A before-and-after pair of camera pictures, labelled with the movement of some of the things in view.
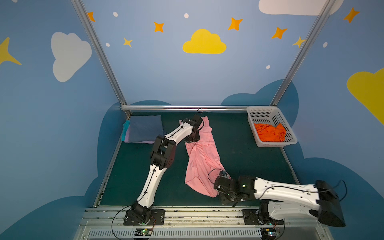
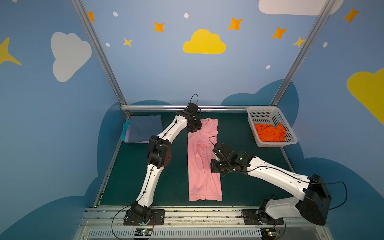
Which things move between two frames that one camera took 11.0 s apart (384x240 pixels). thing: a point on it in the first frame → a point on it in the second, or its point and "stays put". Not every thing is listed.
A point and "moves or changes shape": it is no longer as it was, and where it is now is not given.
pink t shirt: (204, 164) moves or changes shape
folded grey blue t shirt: (145, 128) stays put
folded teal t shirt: (125, 128) stays put
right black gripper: (223, 191) → (216, 165)
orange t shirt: (267, 133) stays put
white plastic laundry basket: (269, 127) stays put
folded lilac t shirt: (127, 139) stays put
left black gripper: (191, 137) → (195, 126)
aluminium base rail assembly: (102, 223) stays put
